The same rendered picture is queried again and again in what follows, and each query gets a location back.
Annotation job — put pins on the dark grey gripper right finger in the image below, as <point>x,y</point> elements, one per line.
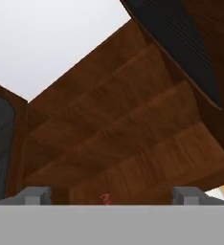
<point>189,195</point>

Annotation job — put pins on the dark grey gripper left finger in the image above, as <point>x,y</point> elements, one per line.
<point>34,195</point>

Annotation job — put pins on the yogurt cup with red print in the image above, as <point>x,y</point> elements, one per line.
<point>105,199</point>

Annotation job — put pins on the wooden cabinet door, dark glass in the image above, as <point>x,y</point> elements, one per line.
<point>181,41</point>
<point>2,143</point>

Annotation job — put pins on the brown wooden cabinet with shelves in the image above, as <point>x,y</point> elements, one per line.
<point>117,127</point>

